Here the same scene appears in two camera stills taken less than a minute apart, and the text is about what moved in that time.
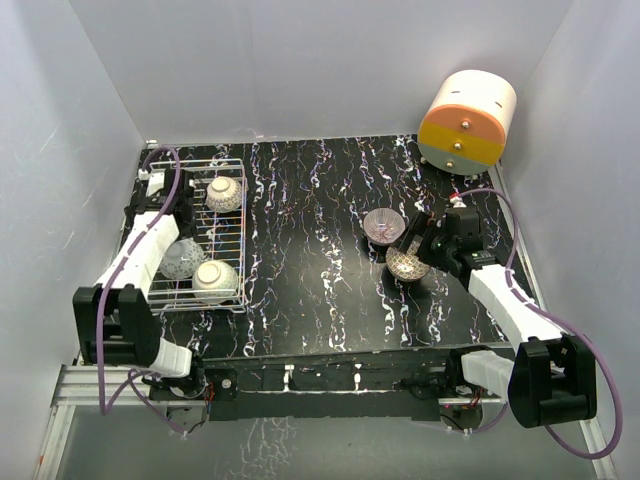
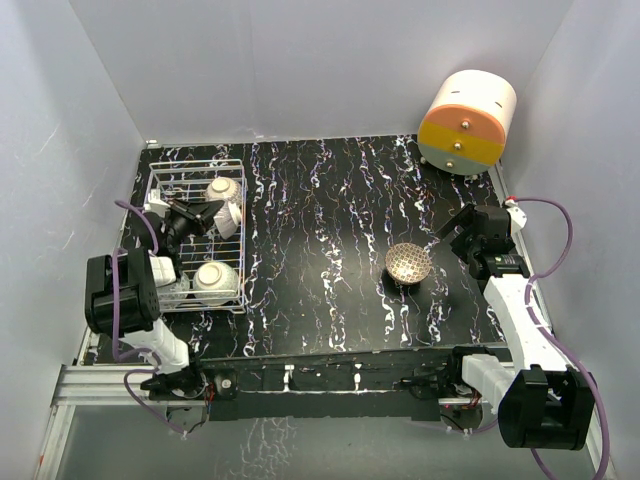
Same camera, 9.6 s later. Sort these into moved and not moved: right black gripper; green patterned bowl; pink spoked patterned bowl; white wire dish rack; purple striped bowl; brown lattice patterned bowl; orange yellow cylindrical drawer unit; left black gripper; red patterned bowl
Moved: red patterned bowl; right black gripper; left black gripper; purple striped bowl
Not moved: pink spoked patterned bowl; brown lattice patterned bowl; green patterned bowl; white wire dish rack; orange yellow cylindrical drawer unit
